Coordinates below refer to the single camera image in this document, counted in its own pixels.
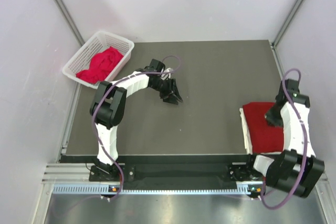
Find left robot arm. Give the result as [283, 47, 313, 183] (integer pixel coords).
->
[90, 59, 183, 180]

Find folded white t shirt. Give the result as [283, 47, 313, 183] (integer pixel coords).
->
[239, 108, 282, 155]

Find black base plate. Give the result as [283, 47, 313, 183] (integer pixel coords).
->
[60, 154, 263, 190]

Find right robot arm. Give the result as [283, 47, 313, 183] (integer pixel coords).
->
[245, 79, 324, 198]

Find dark red t shirt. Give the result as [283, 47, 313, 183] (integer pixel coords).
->
[242, 102, 284, 150]

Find grey slotted cable duct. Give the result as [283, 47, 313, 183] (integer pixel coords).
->
[52, 184, 251, 195]

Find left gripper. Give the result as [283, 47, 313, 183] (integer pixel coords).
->
[150, 77, 183, 105]

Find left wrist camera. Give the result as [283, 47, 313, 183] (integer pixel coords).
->
[161, 68, 174, 80]

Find pink red t shirt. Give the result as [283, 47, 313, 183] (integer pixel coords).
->
[76, 47, 123, 84]

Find white plastic basket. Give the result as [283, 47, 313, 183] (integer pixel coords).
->
[62, 31, 134, 89]

